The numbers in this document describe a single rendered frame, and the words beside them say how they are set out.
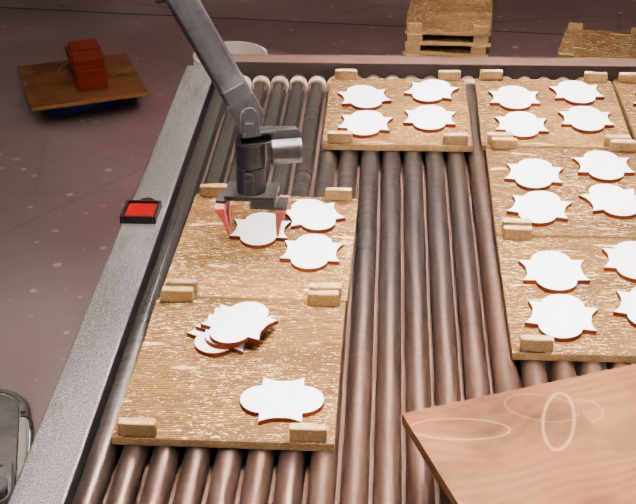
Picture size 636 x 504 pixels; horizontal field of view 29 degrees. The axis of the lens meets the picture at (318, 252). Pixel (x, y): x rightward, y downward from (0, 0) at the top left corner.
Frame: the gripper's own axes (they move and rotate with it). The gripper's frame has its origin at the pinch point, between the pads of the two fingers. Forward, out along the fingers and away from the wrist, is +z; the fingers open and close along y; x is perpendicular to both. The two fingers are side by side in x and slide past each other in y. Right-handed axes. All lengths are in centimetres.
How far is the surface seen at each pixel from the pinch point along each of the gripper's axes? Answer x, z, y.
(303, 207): -14.3, 1.9, -8.4
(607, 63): -100, 1, -80
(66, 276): -135, 95, 87
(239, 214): -12.0, 2.9, 4.8
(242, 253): 3.9, 3.0, 1.7
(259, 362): 40.2, 3.3, -6.7
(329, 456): 62, 5, -21
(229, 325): 33.8, 0.4, -0.6
